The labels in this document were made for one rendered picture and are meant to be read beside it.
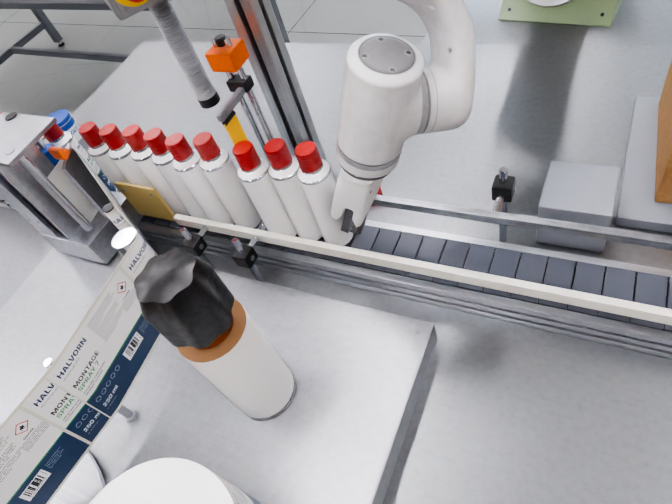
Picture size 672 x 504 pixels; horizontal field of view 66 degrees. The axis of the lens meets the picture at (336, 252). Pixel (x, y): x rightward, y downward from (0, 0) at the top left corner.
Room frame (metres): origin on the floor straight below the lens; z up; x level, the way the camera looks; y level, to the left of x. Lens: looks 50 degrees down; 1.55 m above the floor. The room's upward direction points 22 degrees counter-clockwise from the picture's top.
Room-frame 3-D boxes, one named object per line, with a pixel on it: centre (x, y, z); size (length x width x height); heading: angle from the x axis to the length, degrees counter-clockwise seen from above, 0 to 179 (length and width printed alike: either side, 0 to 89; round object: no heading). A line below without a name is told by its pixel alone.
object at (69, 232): (0.84, 0.42, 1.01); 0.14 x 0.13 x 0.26; 49
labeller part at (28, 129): (0.83, 0.43, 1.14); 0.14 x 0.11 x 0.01; 49
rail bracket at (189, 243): (0.69, 0.22, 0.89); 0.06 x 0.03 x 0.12; 139
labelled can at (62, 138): (0.95, 0.41, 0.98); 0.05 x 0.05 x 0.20
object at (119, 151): (0.84, 0.29, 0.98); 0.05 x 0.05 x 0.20
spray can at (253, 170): (0.64, 0.07, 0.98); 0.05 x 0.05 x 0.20
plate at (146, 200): (0.80, 0.30, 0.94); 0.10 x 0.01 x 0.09; 49
